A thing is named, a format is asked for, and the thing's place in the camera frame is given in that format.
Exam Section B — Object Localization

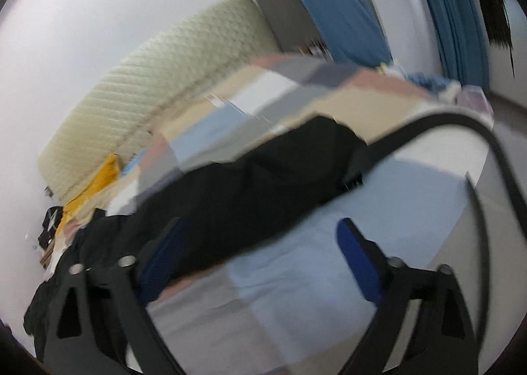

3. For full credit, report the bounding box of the black puffer jacket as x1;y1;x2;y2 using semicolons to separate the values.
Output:
23;117;364;357

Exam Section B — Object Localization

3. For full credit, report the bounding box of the wooden nightstand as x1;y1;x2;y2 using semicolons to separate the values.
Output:
40;239;54;269

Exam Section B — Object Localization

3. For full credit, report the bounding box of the black bag on nightstand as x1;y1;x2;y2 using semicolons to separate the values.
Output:
38;205;63;250

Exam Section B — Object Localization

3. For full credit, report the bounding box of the yellow pillow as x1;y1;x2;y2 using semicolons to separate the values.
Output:
55;154;121;234

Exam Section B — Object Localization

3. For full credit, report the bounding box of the patchwork checkered bed quilt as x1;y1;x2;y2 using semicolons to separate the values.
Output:
53;52;495;375

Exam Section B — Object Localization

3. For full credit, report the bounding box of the cream quilted headboard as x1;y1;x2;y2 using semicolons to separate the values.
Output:
38;0;278;203

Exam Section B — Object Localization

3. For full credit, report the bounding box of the blue curtain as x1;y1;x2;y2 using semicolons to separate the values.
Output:
426;0;489;90

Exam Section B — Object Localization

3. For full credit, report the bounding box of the blue hanging cloth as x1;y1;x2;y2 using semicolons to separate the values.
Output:
301;0;392;68

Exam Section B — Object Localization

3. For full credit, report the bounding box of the black cable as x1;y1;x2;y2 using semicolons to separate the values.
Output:
345;111;527;347

